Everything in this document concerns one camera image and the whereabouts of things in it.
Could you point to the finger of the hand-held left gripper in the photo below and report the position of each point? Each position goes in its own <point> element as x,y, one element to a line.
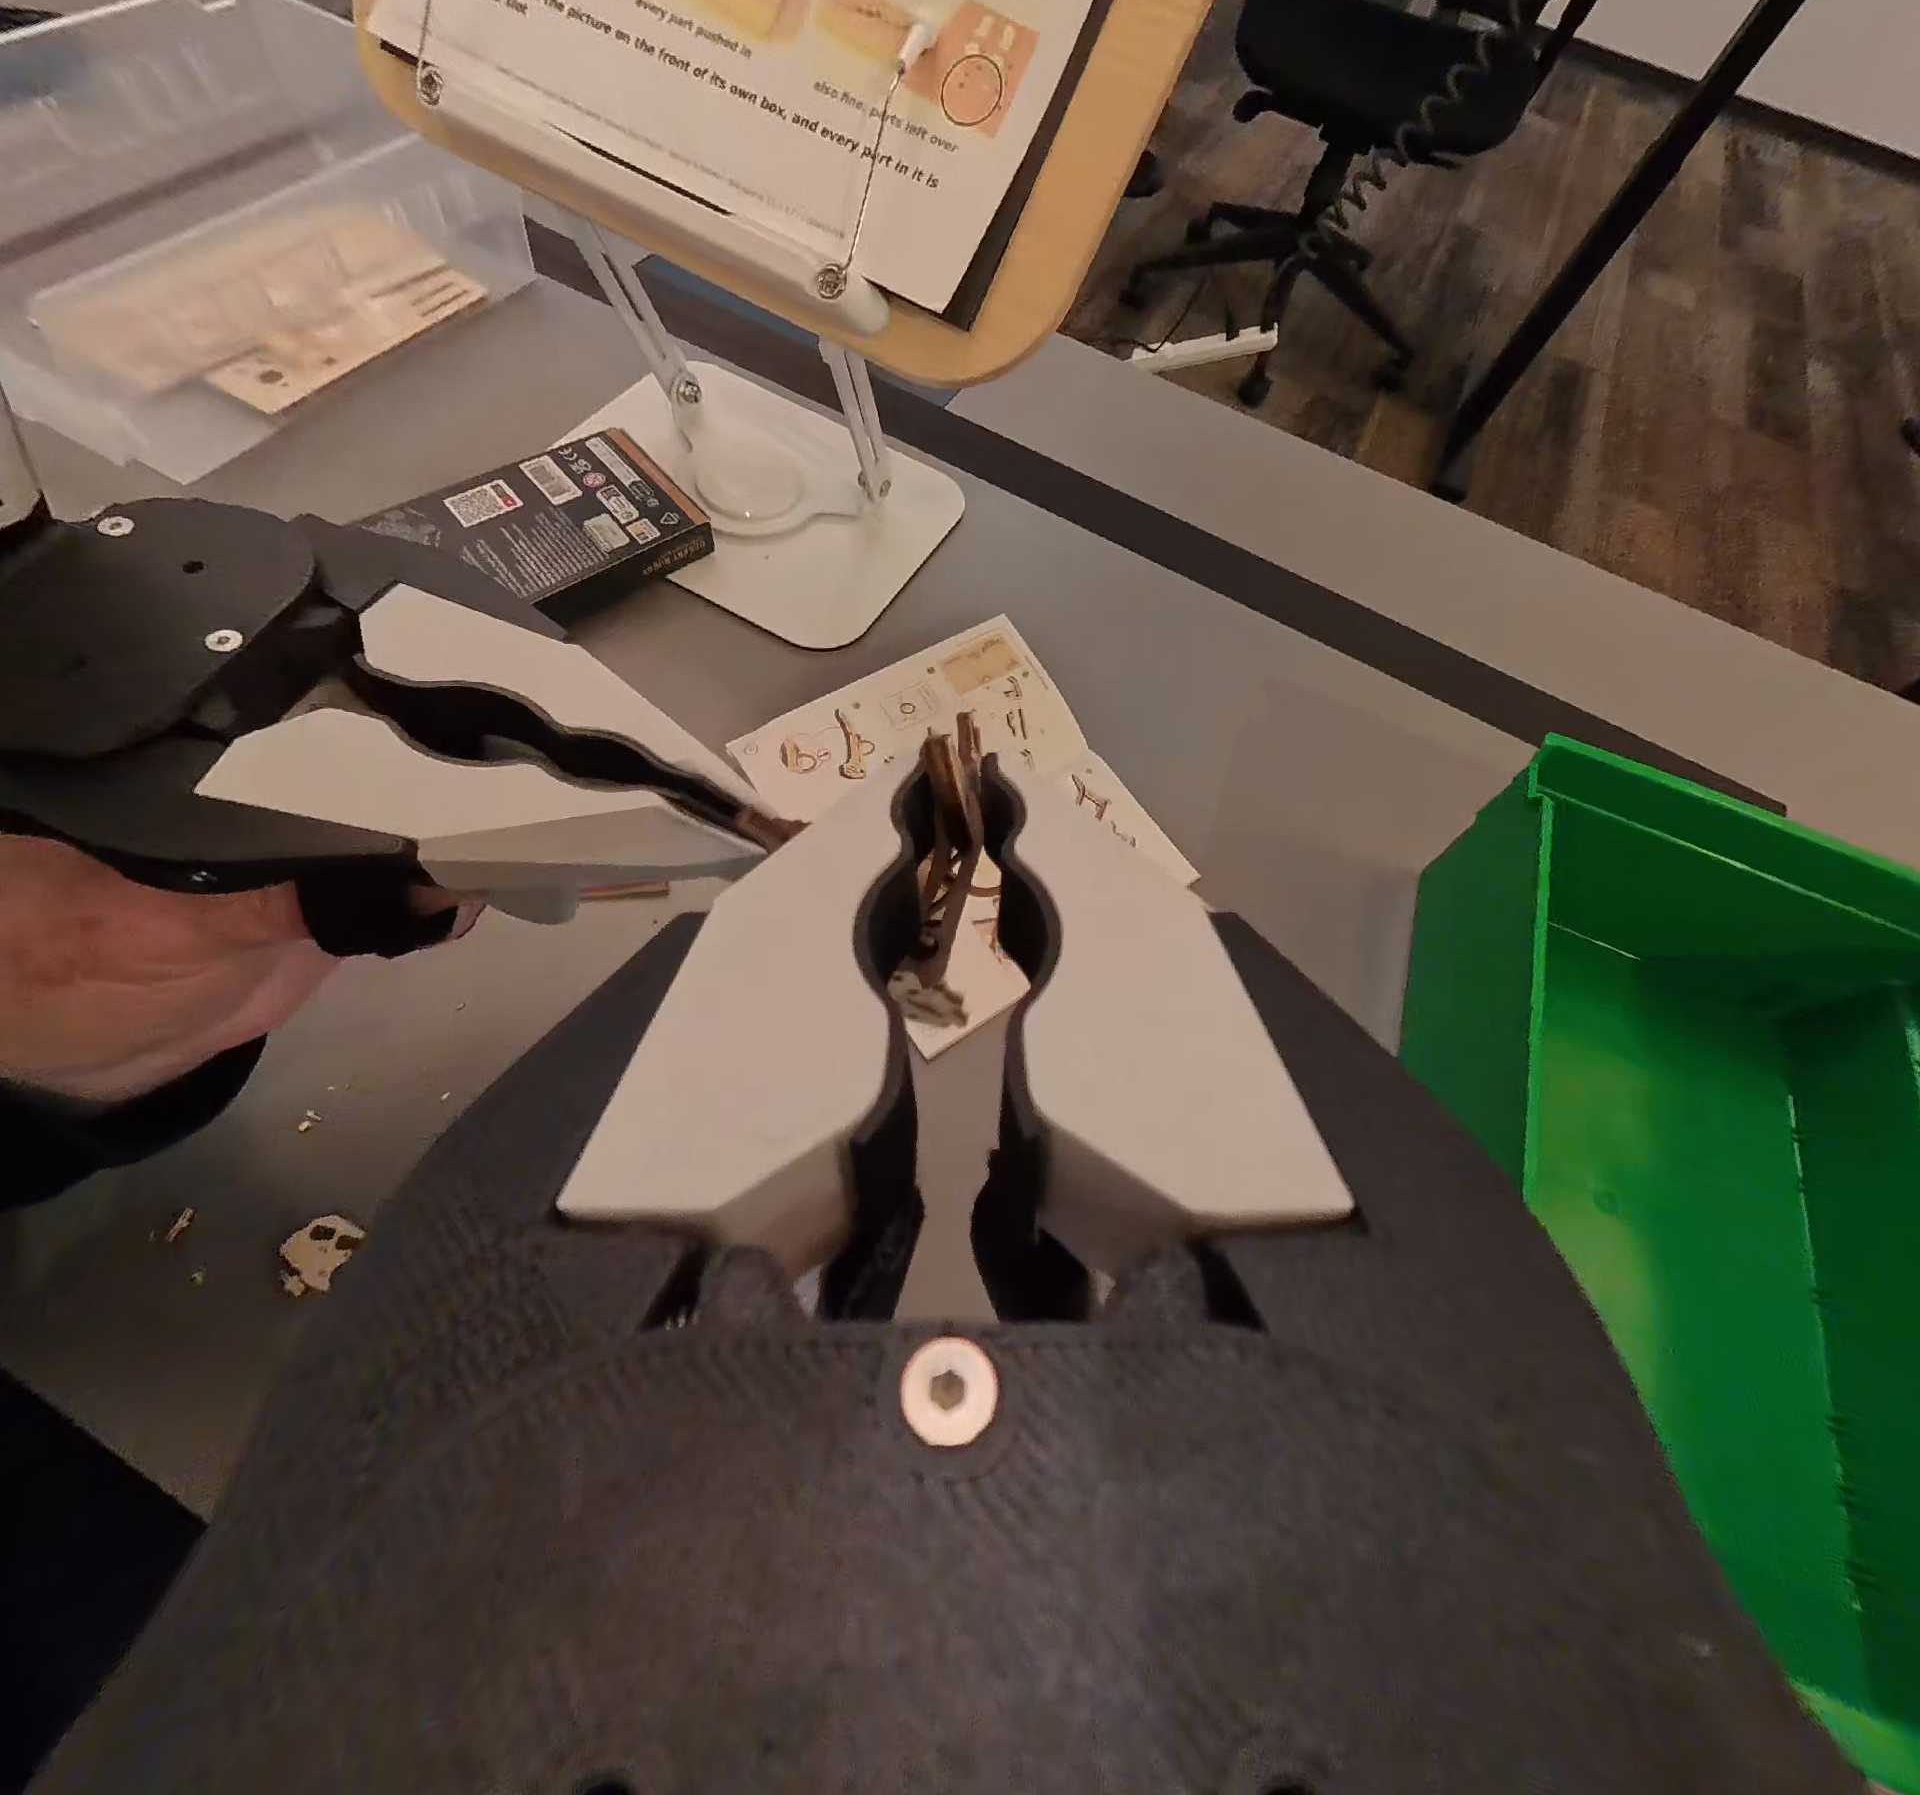
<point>495,654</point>
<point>450,811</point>

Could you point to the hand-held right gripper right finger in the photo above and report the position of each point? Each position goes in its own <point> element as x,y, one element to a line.
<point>1185,1060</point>

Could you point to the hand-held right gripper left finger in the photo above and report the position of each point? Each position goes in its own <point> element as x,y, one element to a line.
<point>718,1060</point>

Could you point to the brown wooden stick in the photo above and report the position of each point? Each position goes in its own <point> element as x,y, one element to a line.
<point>625,892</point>

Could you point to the wooden model bow frame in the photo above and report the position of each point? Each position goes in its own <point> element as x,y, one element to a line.
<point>950,790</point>

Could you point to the black model box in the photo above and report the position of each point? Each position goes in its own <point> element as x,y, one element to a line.
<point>569,520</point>

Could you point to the model instruction booklet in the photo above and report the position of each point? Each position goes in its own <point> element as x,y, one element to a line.
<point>839,745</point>

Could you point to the wooden parts sheet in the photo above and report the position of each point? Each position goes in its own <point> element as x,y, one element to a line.
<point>300,312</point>

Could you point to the person's left hand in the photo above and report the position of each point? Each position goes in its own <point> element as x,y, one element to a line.
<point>134,971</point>

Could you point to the small wooden offcut piece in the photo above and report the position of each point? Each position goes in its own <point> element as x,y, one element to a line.
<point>316,1255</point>

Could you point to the green plastic bin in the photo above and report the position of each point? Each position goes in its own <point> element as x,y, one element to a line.
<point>1649,1075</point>

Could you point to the clear plastic box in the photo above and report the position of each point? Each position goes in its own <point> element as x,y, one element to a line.
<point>224,143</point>

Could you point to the printed instruction paper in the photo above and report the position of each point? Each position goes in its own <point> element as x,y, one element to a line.
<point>674,55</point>

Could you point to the black slanted stand leg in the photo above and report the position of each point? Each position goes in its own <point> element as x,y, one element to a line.
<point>1649,203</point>

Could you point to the black mesh office chair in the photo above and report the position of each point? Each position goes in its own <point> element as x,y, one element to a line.
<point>1395,10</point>

